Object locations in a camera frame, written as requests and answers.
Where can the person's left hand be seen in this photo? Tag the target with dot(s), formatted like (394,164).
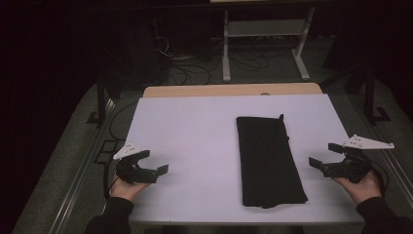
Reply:
(125,190)

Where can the black tank top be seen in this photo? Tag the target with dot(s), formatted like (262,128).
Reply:
(266,162)

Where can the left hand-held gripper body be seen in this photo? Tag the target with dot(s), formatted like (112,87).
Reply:
(130,174)

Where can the white metal stand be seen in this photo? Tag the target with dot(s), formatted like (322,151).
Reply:
(226,48)

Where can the person's right hand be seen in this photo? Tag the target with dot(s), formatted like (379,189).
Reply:
(365,190)

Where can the metal floor rail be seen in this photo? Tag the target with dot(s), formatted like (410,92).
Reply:
(76,191)
(397,175)

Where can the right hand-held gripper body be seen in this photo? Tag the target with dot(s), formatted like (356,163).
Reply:
(350,165)

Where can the black metal stand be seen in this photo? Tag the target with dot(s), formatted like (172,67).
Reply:
(101,104)
(369,97)

